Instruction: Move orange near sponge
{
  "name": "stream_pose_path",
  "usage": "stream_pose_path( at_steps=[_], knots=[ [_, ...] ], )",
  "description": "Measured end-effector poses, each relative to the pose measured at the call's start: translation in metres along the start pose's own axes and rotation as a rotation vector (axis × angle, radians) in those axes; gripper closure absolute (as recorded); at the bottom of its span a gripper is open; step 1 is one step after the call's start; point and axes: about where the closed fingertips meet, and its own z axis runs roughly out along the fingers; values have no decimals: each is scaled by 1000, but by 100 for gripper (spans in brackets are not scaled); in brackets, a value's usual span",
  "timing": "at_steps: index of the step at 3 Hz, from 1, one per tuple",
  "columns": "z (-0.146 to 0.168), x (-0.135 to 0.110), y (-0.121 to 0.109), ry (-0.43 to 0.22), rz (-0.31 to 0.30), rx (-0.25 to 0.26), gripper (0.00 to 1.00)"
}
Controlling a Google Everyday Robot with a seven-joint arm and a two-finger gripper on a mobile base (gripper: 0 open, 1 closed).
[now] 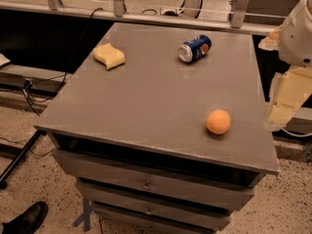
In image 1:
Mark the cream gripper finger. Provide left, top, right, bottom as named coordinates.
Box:
left=258, top=28, right=280, bottom=51
left=265, top=65, right=312, bottom=127

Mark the orange fruit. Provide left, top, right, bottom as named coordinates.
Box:
left=206, top=109, right=231, bottom=135

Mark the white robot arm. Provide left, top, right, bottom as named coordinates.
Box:
left=258, top=0, right=312, bottom=131

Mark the yellow sponge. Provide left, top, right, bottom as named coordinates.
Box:
left=93, top=43, right=125, bottom=70

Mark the blue soda can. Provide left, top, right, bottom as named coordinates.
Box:
left=177, top=35, right=212, bottom=63

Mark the grey drawer cabinet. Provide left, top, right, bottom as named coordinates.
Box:
left=33, top=21, right=281, bottom=234

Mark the middle grey drawer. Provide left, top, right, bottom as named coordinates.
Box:
left=76, top=180, right=232, bottom=231

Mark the grey drawer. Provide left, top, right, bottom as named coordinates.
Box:
left=76, top=180, right=232, bottom=231
left=91, top=202, right=215, bottom=234
left=53, top=149, right=254, bottom=211

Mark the bottom grey drawer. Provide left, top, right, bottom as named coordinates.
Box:
left=91, top=202, right=215, bottom=234

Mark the top grey drawer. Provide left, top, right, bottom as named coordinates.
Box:
left=53, top=149, right=254, bottom=211

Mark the black shoe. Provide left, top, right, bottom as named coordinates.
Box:
left=0, top=201, right=48, bottom=234

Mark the black tripod leg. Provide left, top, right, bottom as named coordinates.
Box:
left=0, top=130, right=47, bottom=189

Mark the metal window rail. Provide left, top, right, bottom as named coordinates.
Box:
left=0, top=1, right=276, bottom=36

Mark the white cable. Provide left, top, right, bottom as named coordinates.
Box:
left=281, top=127, right=312, bottom=138

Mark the black floor cable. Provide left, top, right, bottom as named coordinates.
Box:
left=19, top=71, right=71, bottom=117

